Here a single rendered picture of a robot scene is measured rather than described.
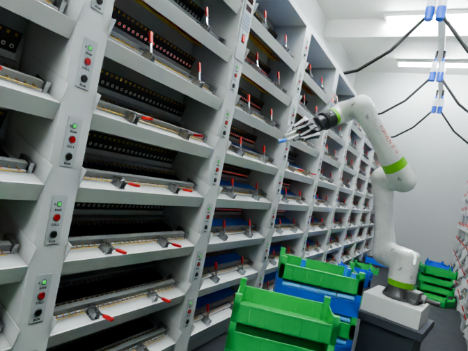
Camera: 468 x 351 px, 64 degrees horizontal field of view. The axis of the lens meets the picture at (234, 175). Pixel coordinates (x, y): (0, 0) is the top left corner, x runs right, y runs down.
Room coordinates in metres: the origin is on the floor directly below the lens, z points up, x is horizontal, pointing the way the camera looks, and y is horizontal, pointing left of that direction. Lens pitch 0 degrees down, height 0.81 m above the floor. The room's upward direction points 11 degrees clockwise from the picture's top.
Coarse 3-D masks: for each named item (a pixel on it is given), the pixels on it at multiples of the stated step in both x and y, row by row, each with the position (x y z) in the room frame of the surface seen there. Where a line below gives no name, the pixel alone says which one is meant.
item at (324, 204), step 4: (316, 196) 3.29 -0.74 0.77; (320, 196) 3.41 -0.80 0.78; (324, 196) 3.39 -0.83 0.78; (316, 200) 2.81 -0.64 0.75; (320, 200) 3.19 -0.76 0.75; (324, 200) 3.30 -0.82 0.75; (328, 200) 3.37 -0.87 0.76; (316, 204) 2.96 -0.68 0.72; (320, 204) 3.12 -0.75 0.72; (324, 204) 3.20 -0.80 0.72; (328, 204) 3.20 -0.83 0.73; (332, 204) 3.35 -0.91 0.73; (316, 208) 2.92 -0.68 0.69; (320, 208) 3.02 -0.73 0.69; (324, 208) 3.11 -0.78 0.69; (328, 208) 3.22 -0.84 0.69; (332, 208) 3.34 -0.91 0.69
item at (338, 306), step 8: (280, 280) 1.37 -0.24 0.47; (280, 288) 1.37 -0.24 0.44; (288, 288) 1.36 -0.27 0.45; (296, 288) 1.36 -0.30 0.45; (296, 296) 1.36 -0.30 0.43; (304, 296) 1.36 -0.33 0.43; (312, 296) 1.35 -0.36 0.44; (320, 296) 1.35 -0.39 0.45; (328, 296) 1.35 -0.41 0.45; (360, 296) 1.33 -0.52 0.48; (336, 304) 1.34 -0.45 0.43; (344, 304) 1.34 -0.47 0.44; (352, 304) 1.34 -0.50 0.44; (336, 312) 1.34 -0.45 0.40; (344, 312) 1.34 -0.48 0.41; (352, 312) 1.34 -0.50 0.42
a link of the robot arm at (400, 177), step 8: (400, 160) 1.80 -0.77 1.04; (384, 168) 1.84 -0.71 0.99; (392, 168) 1.81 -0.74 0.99; (400, 168) 1.80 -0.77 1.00; (408, 168) 1.81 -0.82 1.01; (392, 176) 1.83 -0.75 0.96; (400, 176) 1.81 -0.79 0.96; (408, 176) 1.81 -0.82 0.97; (392, 184) 1.86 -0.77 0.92; (400, 184) 1.83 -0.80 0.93; (408, 184) 1.82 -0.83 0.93
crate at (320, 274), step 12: (288, 264) 1.36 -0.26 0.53; (300, 264) 1.55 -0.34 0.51; (312, 264) 1.55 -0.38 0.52; (324, 264) 1.54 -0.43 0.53; (288, 276) 1.36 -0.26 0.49; (300, 276) 1.36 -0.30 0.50; (312, 276) 1.35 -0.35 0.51; (324, 276) 1.35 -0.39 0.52; (336, 276) 1.34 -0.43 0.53; (360, 276) 1.34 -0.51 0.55; (336, 288) 1.34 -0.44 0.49; (348, 288) 1.34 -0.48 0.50; (360, 288) 1.33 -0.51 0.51
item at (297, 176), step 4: (288, 160) 2.69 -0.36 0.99; (292, 160) 2.75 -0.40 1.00; (296, 164) 2.81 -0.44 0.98; (300, 164) 2.79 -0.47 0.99; (304, 168) 2.78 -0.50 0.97; (308, 168) 2.76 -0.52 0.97; (288, 172) 2.27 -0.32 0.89; (292, 172) 2.33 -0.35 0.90; (296, 172) 2.46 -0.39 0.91; (312, 172) 2.75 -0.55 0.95; (316, 172) 2.73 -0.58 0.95; (284, 176) 2.25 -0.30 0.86; (288, 176) 2.30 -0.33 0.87; (292, 176) 2.36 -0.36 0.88; (296, 176) 2.41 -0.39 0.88; (300, 176) 2.47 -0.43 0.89; (304, 176) 2.53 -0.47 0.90; (308, 176) 2.64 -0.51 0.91; (312, 176) 2.74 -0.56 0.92; (300, 180) 2.51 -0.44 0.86; (304, 180) 2.58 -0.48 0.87; (308, 180) 2.64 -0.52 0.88; (312, 180) 2.71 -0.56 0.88
